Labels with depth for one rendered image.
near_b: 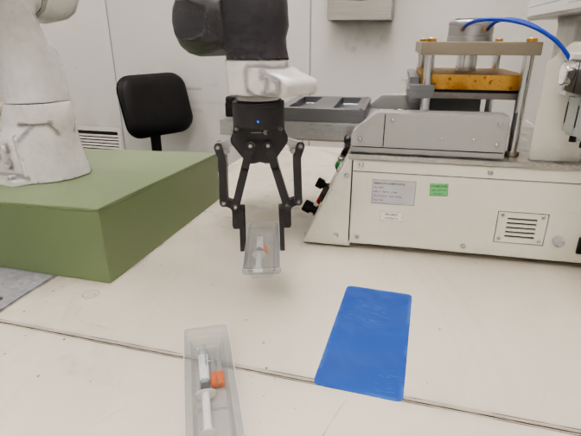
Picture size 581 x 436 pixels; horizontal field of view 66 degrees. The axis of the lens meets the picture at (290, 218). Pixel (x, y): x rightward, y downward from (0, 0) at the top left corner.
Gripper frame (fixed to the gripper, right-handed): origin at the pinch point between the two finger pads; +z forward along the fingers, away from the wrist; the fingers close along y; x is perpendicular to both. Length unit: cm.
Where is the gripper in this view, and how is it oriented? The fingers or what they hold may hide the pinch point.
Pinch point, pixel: (262, 229)
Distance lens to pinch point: 72.3
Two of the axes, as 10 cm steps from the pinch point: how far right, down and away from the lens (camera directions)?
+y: -10.0, 0.2, -0.3
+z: 0.1, 9.3, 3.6
